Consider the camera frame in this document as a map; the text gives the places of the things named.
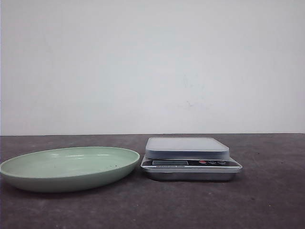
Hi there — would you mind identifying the silver digital kitchen scale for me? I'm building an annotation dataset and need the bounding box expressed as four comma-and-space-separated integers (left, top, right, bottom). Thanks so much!
141, 137, 243, 181

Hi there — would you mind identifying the green oval plate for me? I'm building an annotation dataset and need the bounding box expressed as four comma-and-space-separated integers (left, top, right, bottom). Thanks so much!
0, 146, 140, 193

